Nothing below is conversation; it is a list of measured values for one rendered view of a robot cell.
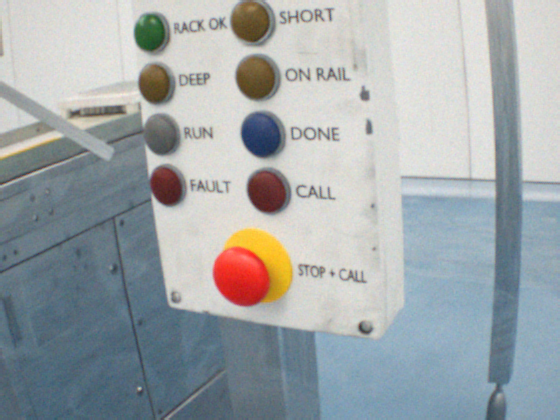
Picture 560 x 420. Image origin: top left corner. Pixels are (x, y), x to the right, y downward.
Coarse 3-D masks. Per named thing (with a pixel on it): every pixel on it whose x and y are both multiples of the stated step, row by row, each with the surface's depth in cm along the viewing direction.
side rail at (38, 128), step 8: (72, 112) 159; (16, 128) 144; (24, 128) 145; (32, 128) 148; (40, 128) 150; (48, 128) 152; (0, 136) 139; (8, 136) 141; (16, 136) 143; (24, 136) 146; (32, 136) 148; (0, 144) 139; (8, 144) 142
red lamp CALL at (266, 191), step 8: (256, 176) 44; (264, 176) 44; (272, 176) 44; (248, 184) 45; (256, 184) 44; (264, 184) 44; (272, 184) 44; (280, 184) 44; (248, 192) 45; (256, 192) 44; (264, 192) 44; (272, 192) 44; (280, 192) 44; (256, 200) 44; (264, 200) 44; (272, 200) 44; (280, 200) 44; (264, 208) 44; (272, 208) 44; (280, 208) 44
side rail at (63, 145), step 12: (108, 120) 134; (120, 120) 136; (132, 120) 139; (96, 132) 130; (108, 132) 133; (120, 132) 136; (48, 144) 119; (60, 144) 121; (72, 144) 124; (12, 156) 111; (24, 156) 114; (36, 156) 116; (48, 156) 119; (0, 168) 109; (12, 168) 111; (24, 168) 114
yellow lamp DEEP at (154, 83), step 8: (144, 72) 46; (152, 72) 46; (160, 72) 45; (144, 80) 46; (152, 80) 46; (160, 80) 45; (168, 80) 45; (144, 88) 46; (152, 88) 46; (160, 88) 46; (168, 88) 46; (144, 96) 47; (152, 96) 46; (160, 96) 46
